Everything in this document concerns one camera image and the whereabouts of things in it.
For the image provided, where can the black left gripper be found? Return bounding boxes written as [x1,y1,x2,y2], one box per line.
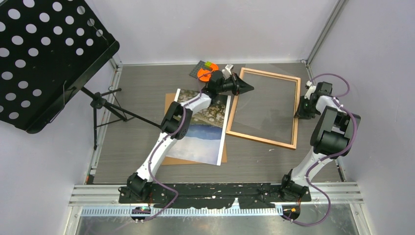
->
[217,73,254,97]

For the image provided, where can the wooden picture frame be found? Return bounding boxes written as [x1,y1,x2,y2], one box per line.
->
[226,68,301,150]

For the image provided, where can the transparent acrylic sheet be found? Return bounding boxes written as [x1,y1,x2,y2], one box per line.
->
[232,64,301,132]

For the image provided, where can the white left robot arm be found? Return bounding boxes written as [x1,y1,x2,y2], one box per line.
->
[125,68,254,203]

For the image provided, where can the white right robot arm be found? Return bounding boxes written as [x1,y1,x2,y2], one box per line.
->
[278,81,361,201]

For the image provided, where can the landscape photo print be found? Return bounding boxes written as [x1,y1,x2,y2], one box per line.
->
[163,94,231,165]

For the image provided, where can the green lego brick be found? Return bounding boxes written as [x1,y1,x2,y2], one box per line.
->
[204,61,212,69]

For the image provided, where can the grey lego baseplate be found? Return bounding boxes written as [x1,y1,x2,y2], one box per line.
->
[189,61,210,78]

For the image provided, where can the black perforated music stand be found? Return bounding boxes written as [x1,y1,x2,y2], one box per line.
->
[0,0,163,150]

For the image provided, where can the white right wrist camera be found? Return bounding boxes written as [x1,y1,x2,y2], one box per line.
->
[304,81,317,100]

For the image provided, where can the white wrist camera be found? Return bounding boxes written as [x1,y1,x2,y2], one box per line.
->
[304,81,317,100]
[222,64,234,79]

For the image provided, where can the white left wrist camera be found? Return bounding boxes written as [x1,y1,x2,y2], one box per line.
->
[222,64,234,79]

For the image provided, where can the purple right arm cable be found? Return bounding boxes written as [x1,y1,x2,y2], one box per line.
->
[282,73,359,227]

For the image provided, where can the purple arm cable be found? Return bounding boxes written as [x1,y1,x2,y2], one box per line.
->
[142,71,215,223]
[282,73,359,227]

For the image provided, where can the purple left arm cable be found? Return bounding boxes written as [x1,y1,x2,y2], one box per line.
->
[142,71,215,223]

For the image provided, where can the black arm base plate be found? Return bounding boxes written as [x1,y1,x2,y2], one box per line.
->
[118,183,311,209]

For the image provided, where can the aluminium rail with ruler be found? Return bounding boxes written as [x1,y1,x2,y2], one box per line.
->
[69,184,364,219]

